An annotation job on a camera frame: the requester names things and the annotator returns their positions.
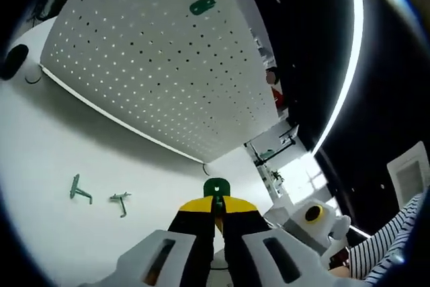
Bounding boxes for person in striped shirt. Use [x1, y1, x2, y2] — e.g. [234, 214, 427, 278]
[349, 192, 430, 287]

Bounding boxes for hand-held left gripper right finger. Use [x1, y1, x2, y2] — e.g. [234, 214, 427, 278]
[221, 196, 366, 287]

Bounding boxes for black pouch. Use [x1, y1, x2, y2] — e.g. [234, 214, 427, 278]
[0, 44, 30, 81]

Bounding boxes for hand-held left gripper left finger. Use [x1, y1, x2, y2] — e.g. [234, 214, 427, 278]
[80, 196, 216, 287]

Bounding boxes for white ceiling vent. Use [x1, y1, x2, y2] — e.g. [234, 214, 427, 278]
[386, 140, 428, 208]

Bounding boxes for ceiling light strip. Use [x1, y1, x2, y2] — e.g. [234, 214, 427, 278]
[312, 0, 366, 154]

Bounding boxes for green hook assembly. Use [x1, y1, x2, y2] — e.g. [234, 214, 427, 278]
[69, 173, 93, 205]
[110, 192, 132, 218]
[189, 0, 217, 16]
[203, 177, 232, 224]

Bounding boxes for white perforated mounting plate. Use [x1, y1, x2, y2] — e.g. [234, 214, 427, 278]
[39, 0, 282, 176]

